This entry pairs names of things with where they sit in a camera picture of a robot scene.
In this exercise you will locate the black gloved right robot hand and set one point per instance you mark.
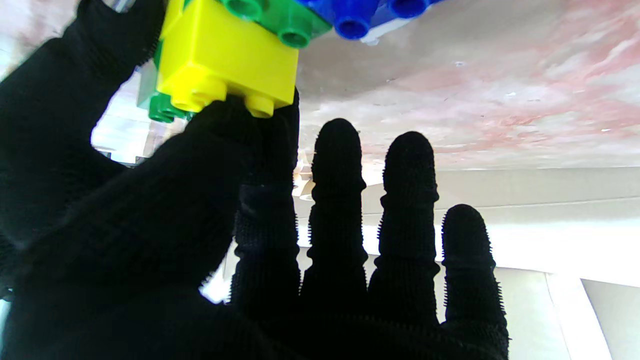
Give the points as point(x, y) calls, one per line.
point(50, 125)

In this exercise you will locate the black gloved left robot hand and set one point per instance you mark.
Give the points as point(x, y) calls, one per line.
point(175, 250)

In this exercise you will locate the green toy brick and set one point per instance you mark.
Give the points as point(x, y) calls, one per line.
point(290, 22)
point(162, 107)

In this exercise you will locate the yellow toy brick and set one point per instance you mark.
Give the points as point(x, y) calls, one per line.
point(225, 60)

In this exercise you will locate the blue toy brick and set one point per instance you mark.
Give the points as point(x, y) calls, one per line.
point(355, 15)

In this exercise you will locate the beige sofa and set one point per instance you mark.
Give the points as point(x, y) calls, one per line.
point(540, 225)

